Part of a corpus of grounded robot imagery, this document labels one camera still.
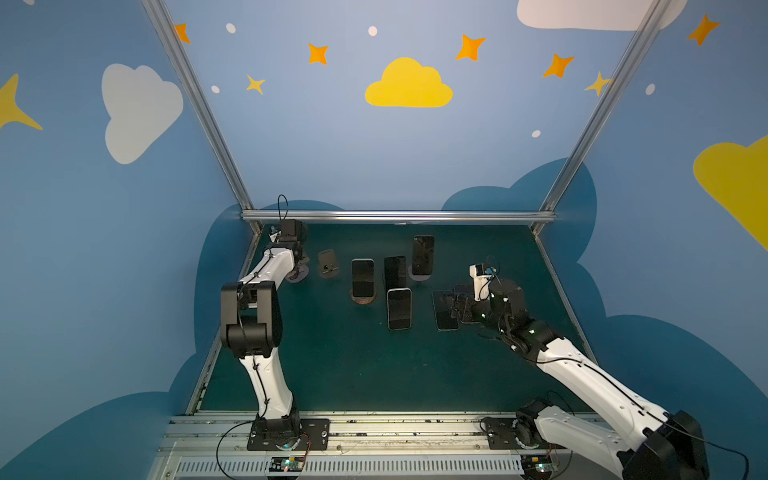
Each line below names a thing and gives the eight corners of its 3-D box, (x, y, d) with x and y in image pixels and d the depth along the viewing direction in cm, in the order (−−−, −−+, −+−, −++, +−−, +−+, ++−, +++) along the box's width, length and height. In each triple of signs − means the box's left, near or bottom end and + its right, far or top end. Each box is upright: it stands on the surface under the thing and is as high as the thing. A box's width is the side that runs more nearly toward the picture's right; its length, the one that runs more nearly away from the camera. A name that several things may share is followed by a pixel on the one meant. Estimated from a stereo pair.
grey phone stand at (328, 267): (322, 279, 110) (316, 260, 101) (324, 268, 113) (319, 249, 104) (339, 279, 110) (335, 260, 101) (340, 268, 113) (337, 249, 104)
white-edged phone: (387, 331, 94) (387, 309, 84) (387, 311, 99) (387, 288, 88) (409, 331, 94) (412, 309, 84) (408, 311, 99) (411, 288, 88)
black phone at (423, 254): (411, 280, 108) (414, 255, 97) (410, 261, 114) (413, 235, 102) (431, 281, 108) (436, 255, 97) (429, 261, 114) (434, 235, 102)
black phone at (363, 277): (354, 301, 101) (350, 273, 89) (355, 286, 105) (351, 258, 93) (374, 301, 101) (372, 274, 89) (374, 286, 105) (373, 258, 93)
